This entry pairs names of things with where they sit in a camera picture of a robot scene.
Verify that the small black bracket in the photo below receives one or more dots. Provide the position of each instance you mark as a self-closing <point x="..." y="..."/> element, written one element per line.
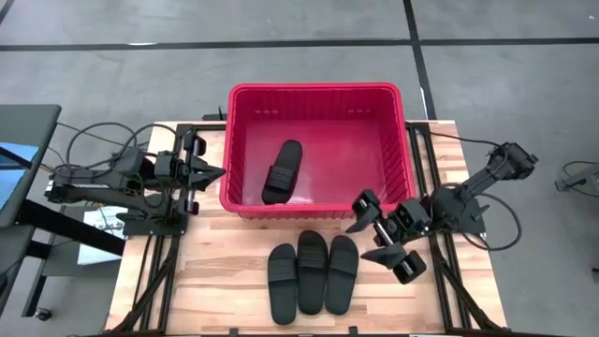
<point x="353" y="332"/>
<point x="233" y="332"/>

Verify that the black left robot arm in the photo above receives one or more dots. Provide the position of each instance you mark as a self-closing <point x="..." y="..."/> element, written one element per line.
<point x="93" y="187"/>

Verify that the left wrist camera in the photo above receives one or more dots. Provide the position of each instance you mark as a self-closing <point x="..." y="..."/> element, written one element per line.
<point x="165" y="165"/>

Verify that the black desk frame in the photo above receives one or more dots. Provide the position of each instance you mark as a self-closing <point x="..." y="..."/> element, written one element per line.
<point x="70" y="227"/>

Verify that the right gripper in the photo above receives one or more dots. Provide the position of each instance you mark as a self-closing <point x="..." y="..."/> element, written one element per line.
<point x="367" y="203"/>

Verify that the red plastic bin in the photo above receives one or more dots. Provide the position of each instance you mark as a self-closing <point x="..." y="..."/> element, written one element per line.
<point x="327" y="164"/>

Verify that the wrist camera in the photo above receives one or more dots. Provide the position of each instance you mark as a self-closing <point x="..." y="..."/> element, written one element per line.
<point x="412" y="215"/>
<point x="165" y="165"/>

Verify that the black table clamp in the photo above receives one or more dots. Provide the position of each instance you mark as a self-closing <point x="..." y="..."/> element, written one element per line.
<point x="220" y="116"/>

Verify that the white paper sheet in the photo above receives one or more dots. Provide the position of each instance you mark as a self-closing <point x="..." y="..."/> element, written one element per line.
<point x="96" y="255"/>

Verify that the grey desk base plate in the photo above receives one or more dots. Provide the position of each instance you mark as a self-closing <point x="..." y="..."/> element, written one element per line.
<point x="61" y="262"/>

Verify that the dark grey desk top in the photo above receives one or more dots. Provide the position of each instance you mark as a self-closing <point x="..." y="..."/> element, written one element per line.
<point x="28" y="124"/>

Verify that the black slide sandal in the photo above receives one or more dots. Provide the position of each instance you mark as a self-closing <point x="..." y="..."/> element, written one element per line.
<point x="312" y="290"/>
<point x="340" y="290"/>
<point x="287" y="154"/>
<point x="283" y="299"/>

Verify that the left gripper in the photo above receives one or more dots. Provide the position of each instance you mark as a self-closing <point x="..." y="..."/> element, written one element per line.
<point x="186" y="168"/>

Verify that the black caster wheel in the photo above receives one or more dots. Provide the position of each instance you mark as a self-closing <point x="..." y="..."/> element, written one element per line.
<point x="43" y="314"/>

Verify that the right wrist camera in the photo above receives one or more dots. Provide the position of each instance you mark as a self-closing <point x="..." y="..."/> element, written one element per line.
<point x="412" y="215"/>

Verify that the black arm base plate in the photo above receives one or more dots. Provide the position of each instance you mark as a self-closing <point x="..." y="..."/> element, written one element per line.
<point x="140" y="228"/>
<point x="475" y="220"/>

